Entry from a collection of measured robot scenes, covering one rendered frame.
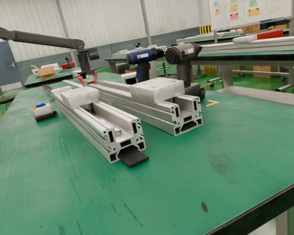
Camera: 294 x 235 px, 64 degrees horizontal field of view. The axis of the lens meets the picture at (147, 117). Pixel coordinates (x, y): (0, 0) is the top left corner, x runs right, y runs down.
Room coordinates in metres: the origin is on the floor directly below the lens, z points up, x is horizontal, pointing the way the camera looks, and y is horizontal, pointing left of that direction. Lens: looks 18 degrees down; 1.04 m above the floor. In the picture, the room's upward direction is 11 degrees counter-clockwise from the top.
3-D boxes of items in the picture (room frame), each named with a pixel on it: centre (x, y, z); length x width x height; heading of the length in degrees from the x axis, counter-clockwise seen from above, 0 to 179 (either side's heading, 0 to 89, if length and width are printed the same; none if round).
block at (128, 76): (1.33, 0.06, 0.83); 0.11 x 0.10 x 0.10; 94
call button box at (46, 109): (1.08, 0.47, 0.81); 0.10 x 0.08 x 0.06; 116
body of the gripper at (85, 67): (1.48, 0.31, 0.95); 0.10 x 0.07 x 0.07; 116
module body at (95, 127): (0.88, 0.24, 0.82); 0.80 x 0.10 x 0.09; 26
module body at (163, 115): (0.96, 0.06, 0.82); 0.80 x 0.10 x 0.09; 26
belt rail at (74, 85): (1.93, 0.53, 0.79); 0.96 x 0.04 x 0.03; 26
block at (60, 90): (1.27, 0.44, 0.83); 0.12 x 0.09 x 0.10; 116
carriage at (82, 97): (0.88, 0.24, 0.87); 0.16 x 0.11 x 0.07; 26
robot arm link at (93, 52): (1.50, 0.28, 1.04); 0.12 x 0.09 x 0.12; 110
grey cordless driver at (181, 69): (0.88, -0.19, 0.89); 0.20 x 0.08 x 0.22; 131
